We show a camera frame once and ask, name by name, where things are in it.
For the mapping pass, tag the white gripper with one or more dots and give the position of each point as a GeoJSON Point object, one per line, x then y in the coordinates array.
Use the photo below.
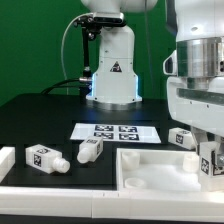
{"type": "Point", "coordinates": [203, 110]}

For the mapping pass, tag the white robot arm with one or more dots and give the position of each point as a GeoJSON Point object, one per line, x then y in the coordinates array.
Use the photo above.
{"type": "Point", "coordinates": [195, 70]}

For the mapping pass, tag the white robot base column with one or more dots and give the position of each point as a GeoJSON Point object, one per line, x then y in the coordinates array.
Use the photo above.
{"type": "Point", "coordinates": [115, 84]}

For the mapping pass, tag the white marker sheet with tags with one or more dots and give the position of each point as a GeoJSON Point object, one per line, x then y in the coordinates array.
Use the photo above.
{"type": "Point", "coordinates": [116, 133]}

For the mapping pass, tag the white front fence bar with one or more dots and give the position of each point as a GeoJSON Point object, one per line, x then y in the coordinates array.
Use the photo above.
{"type": "Point", "coordinates": [131, 204]}

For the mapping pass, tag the white fence bar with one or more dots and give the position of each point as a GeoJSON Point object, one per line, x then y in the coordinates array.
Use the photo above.
{"type": "Point", "coordinates": [7, 161]}
{"type": "Point", "coordinates": [131, 204]}

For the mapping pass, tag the white left fence bar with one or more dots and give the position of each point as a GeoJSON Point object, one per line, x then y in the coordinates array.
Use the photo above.
{"type": "Point", "coordinates": [7, 161]}

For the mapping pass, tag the grey camera on black stand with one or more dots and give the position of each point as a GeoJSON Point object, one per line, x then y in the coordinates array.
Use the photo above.
{"type": "Point", "coordinates": [91, 25]}

